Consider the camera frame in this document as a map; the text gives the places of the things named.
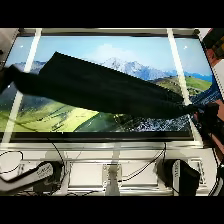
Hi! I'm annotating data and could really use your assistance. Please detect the dark blue jeans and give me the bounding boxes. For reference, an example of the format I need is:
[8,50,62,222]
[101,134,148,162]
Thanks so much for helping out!
[0,51,202,121]

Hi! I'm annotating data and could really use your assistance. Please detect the silver frame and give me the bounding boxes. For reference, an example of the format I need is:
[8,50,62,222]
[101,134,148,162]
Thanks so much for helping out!
[0,139,224,197]

